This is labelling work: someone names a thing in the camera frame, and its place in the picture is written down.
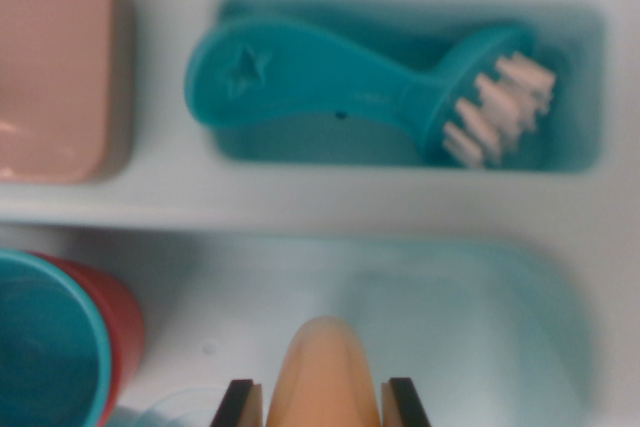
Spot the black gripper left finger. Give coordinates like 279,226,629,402
214,379,265,427

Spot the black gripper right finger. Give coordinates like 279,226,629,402
380,376,432,427

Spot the cream detergent bottle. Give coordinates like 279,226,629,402
264,315,386,427

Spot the light blue toy sink unit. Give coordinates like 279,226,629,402
0,0,640,427

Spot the teal dish brush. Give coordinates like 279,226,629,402
183,16,557,168

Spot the red cup with handle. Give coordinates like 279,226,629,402
29,250,146,398

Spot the teal cup with handle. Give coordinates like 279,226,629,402
0,247,112,427

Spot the grey faucet base plate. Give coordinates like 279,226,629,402
0,0,135,184

